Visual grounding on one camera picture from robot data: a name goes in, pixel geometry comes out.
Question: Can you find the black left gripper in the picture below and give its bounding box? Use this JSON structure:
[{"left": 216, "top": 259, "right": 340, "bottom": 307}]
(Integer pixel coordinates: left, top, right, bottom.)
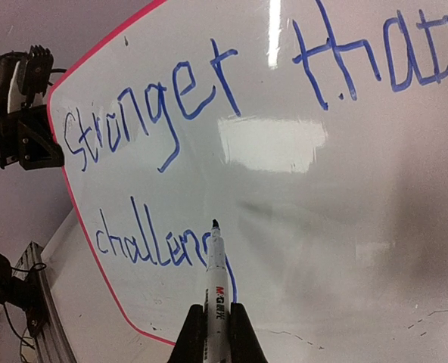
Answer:
[{"left": 0, "top": 105, "right": 64, "bottom": 170}]

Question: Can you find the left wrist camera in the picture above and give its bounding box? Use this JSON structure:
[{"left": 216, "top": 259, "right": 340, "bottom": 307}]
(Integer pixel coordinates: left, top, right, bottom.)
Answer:
[{"left": 7, "top": 45, "right": 54, "bottom": 113}]

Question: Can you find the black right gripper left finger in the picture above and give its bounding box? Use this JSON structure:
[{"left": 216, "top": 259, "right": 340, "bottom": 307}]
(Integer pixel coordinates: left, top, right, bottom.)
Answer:
[{"left": 167, "top": 304, "right": 207, "bottom": 363}]

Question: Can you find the pink framed whiteboard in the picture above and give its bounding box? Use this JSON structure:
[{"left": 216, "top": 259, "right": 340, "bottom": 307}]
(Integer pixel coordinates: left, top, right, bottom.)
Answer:
[{"left": 49, "top": 1, "right": 448, "bottom": 340}]

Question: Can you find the left base black cable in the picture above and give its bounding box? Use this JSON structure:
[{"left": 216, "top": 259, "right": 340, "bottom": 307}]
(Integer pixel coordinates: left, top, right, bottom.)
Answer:
[{"left": 2, "top": 262, "right": 47, "bottom": 352}]

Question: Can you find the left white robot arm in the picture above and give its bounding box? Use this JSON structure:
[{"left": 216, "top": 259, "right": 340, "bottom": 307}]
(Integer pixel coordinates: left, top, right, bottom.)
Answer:
[{"left": 0, "top": 45, "right": 73, "bottom": 335}]

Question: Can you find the aluminium front rail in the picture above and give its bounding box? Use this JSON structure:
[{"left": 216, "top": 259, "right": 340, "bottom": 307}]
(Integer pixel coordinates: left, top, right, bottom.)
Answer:
[{"left": 0, "top": 242, "right": 76, "bottom": 363}]

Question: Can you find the white marker pen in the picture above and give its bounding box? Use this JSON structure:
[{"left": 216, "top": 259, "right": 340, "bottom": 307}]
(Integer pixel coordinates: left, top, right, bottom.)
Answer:
[{"left": 204, "top": 219, "right": 231, "bottom": 362}]

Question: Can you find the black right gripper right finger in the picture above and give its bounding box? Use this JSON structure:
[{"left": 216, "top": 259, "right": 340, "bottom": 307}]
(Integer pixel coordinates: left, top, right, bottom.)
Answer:
[{"left": 228, "top": 302, "right": 269, "bottom": 363}]

